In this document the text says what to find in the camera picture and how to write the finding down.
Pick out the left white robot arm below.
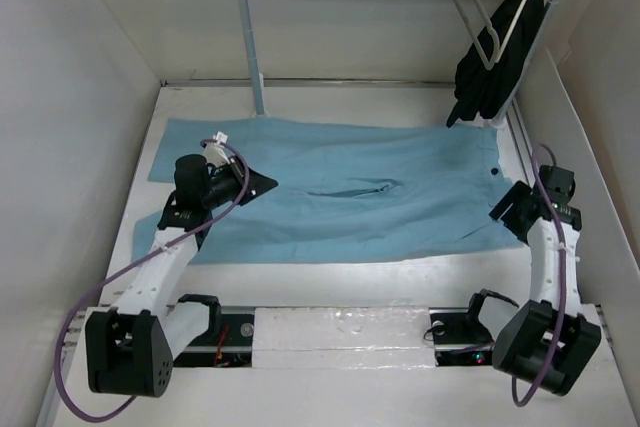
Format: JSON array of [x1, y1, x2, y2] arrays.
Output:
[[85, 154, 278, 398]]

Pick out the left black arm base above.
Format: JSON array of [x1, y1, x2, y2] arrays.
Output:
[[174, 308, 255, 368]]

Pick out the light blue trousers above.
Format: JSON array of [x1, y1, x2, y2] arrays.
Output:
[[148, 118, 517, 264]]

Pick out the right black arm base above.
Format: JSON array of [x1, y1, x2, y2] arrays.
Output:
[[423, 308, 494, 367]]

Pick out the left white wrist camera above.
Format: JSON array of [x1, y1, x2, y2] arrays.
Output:
[[200, 131, 230, 167]]

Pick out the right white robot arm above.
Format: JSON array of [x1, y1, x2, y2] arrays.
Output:
[[462, 165, 602, 396]]

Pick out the black hanging garment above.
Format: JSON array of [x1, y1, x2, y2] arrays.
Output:
[[444, 0, 547, 129]]

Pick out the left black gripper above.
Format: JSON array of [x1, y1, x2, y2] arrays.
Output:
[[201, 155, 276, 210]]

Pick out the grey plastic hanger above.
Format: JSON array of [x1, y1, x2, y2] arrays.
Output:
[[438, 0, 505, 71]]

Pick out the white plastic hanger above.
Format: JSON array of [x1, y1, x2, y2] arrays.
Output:
[[498, 0, 528, 61]]

